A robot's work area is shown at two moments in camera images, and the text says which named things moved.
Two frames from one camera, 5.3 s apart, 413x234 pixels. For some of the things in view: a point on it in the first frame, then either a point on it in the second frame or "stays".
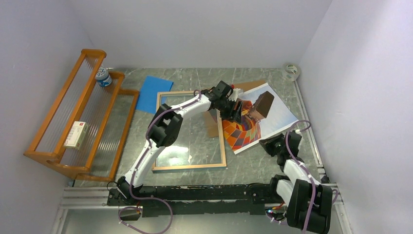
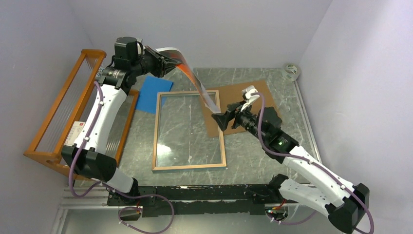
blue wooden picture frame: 201,144 stays
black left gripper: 234,115 -> 162,64
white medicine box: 77,135 stays
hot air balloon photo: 263,114 -> 176,54
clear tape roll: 291,72 stays
